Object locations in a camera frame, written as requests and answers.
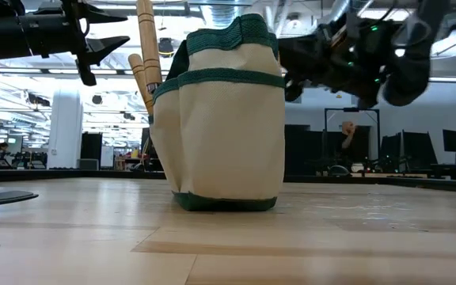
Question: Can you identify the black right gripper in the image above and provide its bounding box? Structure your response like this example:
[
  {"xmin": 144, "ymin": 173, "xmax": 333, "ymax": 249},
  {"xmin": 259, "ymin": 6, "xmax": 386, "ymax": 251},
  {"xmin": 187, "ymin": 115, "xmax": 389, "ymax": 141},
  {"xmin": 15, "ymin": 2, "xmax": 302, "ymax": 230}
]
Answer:
[{"xmin": 278, "ymin": 14, "xmax": 397, "ymax": 110}]

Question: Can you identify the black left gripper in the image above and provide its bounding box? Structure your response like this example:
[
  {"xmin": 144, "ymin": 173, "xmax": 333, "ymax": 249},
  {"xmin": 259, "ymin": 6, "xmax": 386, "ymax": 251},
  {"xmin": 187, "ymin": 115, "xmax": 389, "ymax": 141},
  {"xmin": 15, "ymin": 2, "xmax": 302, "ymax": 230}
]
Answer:
[{"xmin": 17, "ymin": 0, "xmax": 131, "ymax": 87}]

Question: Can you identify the small yellow object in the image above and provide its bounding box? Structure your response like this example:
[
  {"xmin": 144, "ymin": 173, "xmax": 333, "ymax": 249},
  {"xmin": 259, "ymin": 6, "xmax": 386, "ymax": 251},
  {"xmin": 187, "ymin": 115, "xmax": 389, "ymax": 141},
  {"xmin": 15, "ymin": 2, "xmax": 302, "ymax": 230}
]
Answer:
[{"xmin": 135, "ymin": 0, "xmax": 164, "ymax": 95}]

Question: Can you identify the wide silver trowel wooden handle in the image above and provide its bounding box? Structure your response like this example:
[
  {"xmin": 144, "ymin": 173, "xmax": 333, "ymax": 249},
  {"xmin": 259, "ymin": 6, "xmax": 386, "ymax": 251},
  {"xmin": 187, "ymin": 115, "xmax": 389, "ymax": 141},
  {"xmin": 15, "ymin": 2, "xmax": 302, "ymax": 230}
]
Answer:
[{"xmin": 127, "ymin": 52, "xmax": 156, "ymax": 117}]

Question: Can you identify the cream gardening bag green trim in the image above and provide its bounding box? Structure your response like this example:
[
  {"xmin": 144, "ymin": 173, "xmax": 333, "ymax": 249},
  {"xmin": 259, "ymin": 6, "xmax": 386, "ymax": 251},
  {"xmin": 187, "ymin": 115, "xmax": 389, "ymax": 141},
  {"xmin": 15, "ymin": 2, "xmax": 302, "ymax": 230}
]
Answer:
[{"xmin": 148, "ymin": 13, "xmax": 287, "ymax": 213}]

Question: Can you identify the white building pillar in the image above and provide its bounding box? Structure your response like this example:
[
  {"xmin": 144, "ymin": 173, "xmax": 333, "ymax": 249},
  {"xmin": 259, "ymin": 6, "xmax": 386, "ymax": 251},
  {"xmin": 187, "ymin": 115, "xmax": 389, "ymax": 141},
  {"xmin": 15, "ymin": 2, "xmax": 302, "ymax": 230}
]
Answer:
[{"xmin": 47, "ymin": 85, "xmax": 83, "ymax": 170}]

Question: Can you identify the black cabinet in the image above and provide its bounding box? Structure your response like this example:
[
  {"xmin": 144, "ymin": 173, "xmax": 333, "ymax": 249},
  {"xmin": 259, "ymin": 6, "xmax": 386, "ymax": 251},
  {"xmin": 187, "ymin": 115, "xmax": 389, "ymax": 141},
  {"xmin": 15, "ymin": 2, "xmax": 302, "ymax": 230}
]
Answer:
[{"xmin": 80, "ymin": 131, "xmax": 104, "ymax": 170}]

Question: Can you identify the dark monitor pair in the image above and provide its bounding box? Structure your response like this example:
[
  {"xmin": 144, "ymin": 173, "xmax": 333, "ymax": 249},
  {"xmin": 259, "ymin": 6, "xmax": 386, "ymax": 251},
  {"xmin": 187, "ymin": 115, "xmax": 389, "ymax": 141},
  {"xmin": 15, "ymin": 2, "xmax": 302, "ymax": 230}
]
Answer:
[{"xmin": 379, "ymin": 130, "xmax": 438, "ymax": 172}]

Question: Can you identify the black gantry frame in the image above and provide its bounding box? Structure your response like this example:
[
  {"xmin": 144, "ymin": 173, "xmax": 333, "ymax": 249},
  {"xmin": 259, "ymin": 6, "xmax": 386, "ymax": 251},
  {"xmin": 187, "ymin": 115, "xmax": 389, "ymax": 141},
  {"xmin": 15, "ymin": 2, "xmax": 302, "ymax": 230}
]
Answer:
[{"xmin": 324, "ymin": 106, "xmax": 382, "ymax": 175}]

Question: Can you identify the silver ceiling duct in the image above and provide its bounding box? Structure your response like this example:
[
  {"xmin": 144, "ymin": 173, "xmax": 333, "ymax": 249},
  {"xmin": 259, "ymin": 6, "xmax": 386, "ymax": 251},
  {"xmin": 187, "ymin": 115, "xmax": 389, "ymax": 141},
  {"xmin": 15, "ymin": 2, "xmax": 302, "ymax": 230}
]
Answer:
[{"xmin": 206, "ymin": 3, "xmax": 247, "ymax": 31}]

